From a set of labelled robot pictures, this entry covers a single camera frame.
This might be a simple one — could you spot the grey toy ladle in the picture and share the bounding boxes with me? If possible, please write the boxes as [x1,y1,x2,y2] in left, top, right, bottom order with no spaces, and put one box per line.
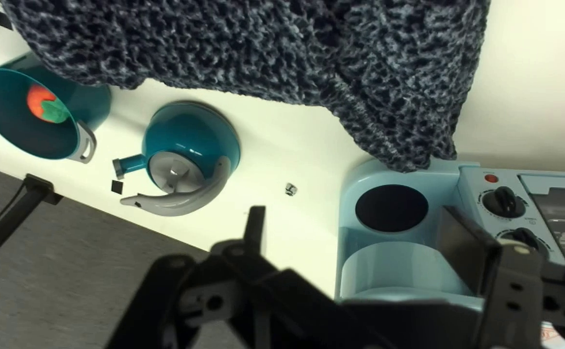
[118,149,233,219]

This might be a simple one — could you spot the teal toy pot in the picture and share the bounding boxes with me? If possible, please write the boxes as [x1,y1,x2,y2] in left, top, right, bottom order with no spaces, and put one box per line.
[0,52,115,165]

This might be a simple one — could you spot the grey knit cloth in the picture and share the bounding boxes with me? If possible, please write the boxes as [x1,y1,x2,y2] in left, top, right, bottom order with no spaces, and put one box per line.
[0,0,493,174]

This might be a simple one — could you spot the light blue toy stove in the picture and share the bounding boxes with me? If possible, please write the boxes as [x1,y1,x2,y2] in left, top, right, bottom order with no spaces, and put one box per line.
[336,157,565,312]

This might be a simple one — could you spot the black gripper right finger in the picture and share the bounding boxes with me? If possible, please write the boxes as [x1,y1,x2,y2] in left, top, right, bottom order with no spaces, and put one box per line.
[435,204,565,349]

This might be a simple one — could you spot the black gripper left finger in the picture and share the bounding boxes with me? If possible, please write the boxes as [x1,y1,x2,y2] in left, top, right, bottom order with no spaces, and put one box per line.
[105,204,361,349]

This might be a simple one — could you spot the orange green toy food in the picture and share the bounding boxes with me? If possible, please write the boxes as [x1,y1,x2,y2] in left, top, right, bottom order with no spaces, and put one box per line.
[25,83,72,126]

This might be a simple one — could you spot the black strap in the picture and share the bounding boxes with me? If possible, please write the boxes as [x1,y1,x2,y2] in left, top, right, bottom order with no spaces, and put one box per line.
[0,172,64,279]

